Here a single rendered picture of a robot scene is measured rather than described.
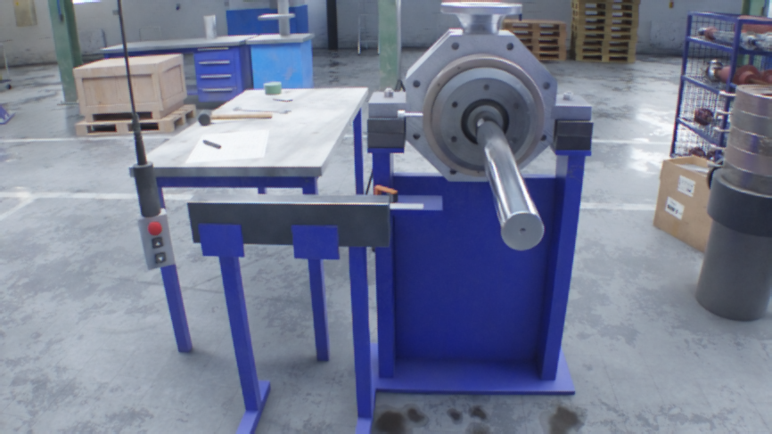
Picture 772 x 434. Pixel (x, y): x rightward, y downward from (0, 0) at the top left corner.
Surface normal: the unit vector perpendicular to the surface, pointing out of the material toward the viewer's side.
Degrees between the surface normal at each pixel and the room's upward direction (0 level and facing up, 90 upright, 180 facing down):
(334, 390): 0
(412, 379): 0
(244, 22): 90
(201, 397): 0
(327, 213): 90
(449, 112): 90
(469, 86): 90
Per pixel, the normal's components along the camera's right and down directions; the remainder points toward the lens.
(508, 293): -0.07, 0.40
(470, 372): -0.02, -0.92
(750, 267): -0.41, 0.36
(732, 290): -0.66, 0.31
